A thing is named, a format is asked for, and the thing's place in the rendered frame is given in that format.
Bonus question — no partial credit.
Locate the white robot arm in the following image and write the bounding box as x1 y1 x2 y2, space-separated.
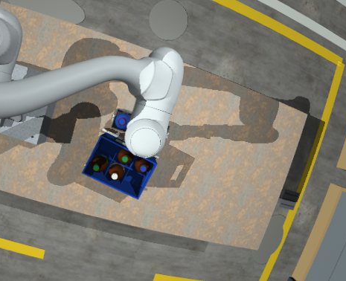
0 8 184 158

